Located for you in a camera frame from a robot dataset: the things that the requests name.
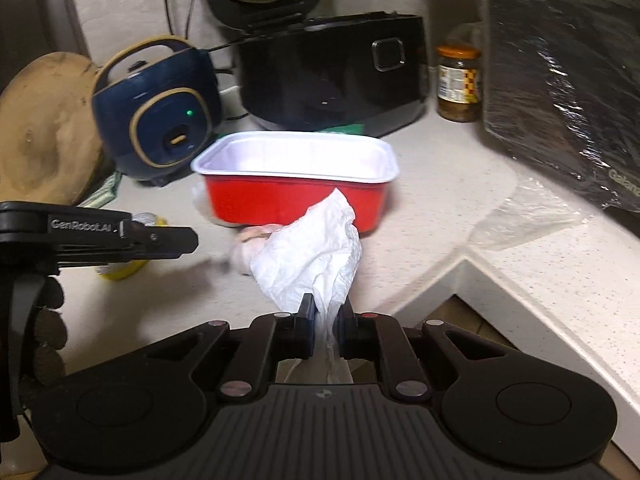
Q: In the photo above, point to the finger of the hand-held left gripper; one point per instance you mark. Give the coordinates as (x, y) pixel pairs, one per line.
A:
(165, 241)

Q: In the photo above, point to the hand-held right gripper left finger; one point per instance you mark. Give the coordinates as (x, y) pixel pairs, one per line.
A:
(305, 325)

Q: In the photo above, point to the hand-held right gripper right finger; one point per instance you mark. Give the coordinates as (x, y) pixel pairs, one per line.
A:
(348, 332)

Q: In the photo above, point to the white tissue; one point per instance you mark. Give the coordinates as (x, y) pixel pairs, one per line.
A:
(305, 255)

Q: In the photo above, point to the green packet orange label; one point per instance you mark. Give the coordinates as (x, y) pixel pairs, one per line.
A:
(350, 128)

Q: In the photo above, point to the person's left hand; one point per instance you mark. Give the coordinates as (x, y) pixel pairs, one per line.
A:
(50, 325)

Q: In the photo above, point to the green white striped knitted cloth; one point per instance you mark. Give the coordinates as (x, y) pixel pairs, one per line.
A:
(107, 192)

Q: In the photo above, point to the garlic bulb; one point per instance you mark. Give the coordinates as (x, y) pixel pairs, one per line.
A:
(247, 247)

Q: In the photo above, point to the wooden cabinet door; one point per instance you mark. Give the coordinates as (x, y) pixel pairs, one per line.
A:
(450, 315)

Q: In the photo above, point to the round wooden cutting board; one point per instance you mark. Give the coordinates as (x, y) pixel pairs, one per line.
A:
(45, 125)

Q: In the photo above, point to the blue rice cooker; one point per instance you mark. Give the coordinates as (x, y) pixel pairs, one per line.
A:
(150, 125)

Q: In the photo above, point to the red foil tray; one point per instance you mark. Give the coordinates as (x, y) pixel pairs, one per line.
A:
(280, 200)

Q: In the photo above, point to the clear plastic cover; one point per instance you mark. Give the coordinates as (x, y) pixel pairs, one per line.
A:
(525, 210)

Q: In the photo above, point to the dark grey refrigerator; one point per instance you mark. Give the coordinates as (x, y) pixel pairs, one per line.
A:
(30, 10)

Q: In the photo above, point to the black rice cooker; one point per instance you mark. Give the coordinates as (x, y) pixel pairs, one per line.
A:
(320, 75)

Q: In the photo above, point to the glass jar orange lid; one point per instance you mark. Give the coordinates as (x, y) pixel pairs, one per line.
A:
(457, 85)

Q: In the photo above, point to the black microwave oven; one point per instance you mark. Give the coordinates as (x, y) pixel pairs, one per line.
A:
(540, 60)

